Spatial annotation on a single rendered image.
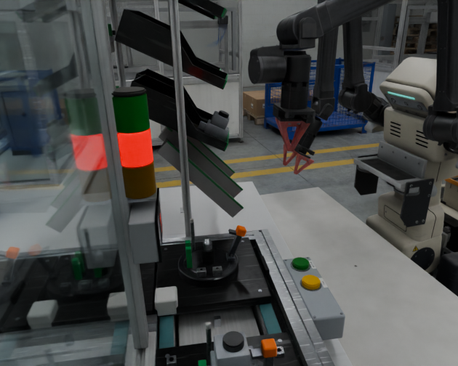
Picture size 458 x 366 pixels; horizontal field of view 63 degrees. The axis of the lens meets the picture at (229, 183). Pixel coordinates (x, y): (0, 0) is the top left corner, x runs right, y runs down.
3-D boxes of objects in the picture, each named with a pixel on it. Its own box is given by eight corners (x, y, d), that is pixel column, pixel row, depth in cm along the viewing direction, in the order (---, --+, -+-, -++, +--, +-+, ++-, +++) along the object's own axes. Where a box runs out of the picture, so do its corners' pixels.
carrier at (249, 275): (248, 243, 101) (248, 201, 96) (271, 303, 79) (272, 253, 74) (158, 252, 98) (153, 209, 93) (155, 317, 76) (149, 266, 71)
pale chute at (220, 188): (232, 198, 119) (243, 189, 117) (232, 218, 107) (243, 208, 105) (165, 138, 111) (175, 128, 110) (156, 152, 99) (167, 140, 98)
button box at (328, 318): (307, 275, 96) (309, 255, 93) (343, 338, 77) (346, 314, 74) (281, 279, 95) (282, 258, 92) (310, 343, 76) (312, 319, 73)
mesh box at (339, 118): (333, 120, 619) (339, 57, 580) (366, 133, 542) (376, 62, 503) (263, 127, 584) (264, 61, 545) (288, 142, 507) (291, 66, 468)
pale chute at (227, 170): (226, 180, 132) (235, 171, 131) (225, 196, 120) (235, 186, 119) (165, 125, 125) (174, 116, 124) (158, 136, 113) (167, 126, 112)
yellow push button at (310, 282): (315, 280, 86) (316, 273, 85) (322, 292, 82) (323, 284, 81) (299, 282, 85) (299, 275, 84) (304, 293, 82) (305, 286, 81)
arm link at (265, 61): (317, 16, 72) (294, 23, 80) (264, 15, 68) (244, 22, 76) (316, 80, 75) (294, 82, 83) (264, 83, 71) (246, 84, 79)
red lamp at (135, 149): (153, 155, 58) (150, 124, 56) (153, 166, 54) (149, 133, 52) (121, 157, 58) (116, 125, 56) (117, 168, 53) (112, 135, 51)
